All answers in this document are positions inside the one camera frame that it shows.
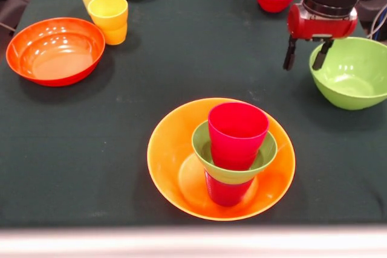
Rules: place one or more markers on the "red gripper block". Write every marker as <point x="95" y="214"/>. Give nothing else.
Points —
<point x="320" y="28"/>

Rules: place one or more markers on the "large green bowl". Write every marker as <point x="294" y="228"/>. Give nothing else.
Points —
<point x="353" y="82"/>

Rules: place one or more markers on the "small green bowl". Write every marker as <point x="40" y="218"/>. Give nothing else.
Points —
<point x="269" y="152"/>

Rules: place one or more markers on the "pink cup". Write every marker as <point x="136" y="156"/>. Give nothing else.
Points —
<point x="236" y="143"/>

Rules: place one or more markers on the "purple cup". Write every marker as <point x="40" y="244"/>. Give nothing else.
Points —
<point x="226" y="193"/>

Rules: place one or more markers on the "large orange bowl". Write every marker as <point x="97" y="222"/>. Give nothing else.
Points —
<point x="169" y="161"/>

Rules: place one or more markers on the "yellow cup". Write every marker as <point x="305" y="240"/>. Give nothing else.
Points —
<point x="109" y="19"/>

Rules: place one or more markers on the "dark green tablecloth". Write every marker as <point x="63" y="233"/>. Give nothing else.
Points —
<point x="90" y="149"/>

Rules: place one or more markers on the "wide red-orange bowl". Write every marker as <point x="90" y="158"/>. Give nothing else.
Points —
<point x="56" y="55"/>

